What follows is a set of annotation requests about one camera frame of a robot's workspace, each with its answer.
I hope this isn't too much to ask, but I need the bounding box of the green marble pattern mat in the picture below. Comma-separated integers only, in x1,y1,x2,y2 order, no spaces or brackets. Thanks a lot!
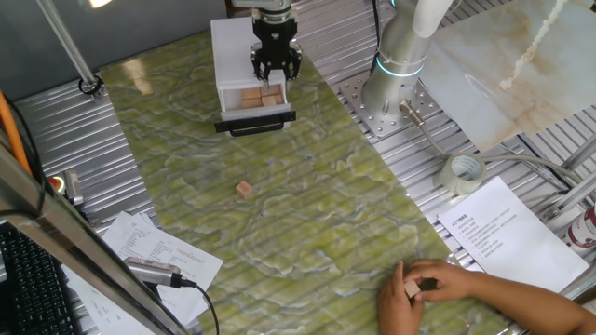
100,30,508,335

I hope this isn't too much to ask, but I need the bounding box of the aluminium pole with base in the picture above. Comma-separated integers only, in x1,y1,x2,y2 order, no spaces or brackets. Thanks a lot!
35,0,107,102

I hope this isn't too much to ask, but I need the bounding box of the red and white can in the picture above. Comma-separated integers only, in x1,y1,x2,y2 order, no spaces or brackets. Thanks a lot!
565,204,596,256

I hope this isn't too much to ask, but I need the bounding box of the clear tape roll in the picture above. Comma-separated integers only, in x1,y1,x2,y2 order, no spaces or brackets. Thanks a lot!
440,152,488,196

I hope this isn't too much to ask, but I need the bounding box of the drawer with black handle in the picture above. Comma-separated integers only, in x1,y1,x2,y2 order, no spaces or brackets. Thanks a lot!
213,83,297,138

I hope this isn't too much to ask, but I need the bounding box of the person's left hand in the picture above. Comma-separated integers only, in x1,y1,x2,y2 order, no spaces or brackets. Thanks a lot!
376,260,425,335

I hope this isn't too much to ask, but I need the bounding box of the beige marble board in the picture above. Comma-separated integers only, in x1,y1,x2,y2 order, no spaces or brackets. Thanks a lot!
418,0,596,153

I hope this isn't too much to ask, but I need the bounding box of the aluminium frame bar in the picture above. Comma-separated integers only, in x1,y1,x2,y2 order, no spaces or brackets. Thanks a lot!
558,267,596,306
542,171,596,222
0,139,190,335
561,134,596,171

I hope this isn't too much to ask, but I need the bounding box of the person's right hand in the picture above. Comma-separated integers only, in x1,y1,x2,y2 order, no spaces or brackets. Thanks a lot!
403,259,485,303

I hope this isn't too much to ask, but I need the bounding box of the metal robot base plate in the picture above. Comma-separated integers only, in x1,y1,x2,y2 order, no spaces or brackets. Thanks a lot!
332,69,443,139

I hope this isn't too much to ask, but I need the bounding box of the printed paper sheet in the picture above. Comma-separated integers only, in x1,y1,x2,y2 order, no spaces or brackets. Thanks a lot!
60,264,157,335
100,211,224,327

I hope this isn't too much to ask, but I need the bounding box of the white instruction sheet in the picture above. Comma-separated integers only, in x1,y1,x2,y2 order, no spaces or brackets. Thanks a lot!
437,175,591,294

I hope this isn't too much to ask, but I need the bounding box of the black keyboard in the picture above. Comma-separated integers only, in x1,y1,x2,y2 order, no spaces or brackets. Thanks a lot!
0,221,83,335

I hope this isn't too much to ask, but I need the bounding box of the emergency stop button box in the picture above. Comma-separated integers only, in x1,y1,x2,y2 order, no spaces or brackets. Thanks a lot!
46,169,85,206

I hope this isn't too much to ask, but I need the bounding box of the white drawer cabinet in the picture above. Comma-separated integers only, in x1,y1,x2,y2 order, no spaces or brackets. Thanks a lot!
210,17,292,138

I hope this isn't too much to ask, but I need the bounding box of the black camera cable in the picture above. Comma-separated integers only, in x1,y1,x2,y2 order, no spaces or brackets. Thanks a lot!
171,274,221,335

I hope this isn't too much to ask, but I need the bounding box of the orange cable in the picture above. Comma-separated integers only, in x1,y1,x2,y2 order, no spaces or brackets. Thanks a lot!
0,90,34,178

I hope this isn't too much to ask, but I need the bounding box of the person's right forearm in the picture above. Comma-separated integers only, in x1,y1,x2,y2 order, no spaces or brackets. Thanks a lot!
474,270,596,335

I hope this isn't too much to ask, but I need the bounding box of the grey cable with metal connector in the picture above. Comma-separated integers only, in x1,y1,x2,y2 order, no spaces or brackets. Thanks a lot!
399,100,596,187

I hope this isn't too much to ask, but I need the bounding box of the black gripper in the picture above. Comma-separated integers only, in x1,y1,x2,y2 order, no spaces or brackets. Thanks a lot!
250,17,304,89

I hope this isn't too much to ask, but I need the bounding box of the silver finned camera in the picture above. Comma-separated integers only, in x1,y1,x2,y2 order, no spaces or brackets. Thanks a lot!
123,256,183,288

